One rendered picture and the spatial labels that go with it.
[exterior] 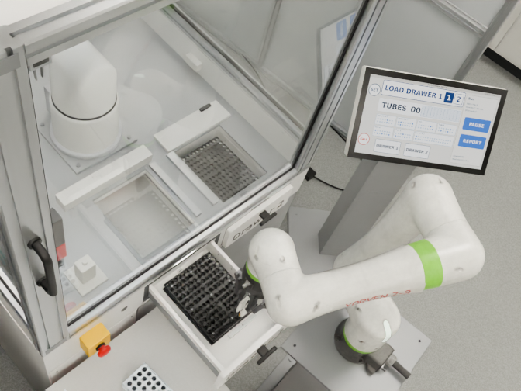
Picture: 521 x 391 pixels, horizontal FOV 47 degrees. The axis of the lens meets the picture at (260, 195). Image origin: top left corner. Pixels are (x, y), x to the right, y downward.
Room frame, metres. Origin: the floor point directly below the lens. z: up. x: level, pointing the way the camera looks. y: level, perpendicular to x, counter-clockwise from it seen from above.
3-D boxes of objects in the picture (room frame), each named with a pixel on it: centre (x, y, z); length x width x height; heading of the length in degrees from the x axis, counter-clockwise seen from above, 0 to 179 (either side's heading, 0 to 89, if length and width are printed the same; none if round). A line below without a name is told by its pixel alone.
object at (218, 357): (0.75, 0.04, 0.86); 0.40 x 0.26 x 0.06; 62
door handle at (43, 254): (0.42, 0.32, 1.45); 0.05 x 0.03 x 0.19; 62
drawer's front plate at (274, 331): (0.65, -0.15, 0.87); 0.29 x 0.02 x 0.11; 152
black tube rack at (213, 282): (0.74, 0.03, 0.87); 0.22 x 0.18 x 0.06; 62
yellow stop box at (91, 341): (0.50, 0.28, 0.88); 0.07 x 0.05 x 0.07; 152
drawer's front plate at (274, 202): (1.08, -0.02, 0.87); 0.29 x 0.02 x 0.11; 152
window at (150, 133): (0.85, 0.14, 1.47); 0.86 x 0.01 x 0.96; 152
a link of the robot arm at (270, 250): (0.71, -0.08, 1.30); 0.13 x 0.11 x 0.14; 36
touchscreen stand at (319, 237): (1.57, -0.44, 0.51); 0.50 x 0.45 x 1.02; 17
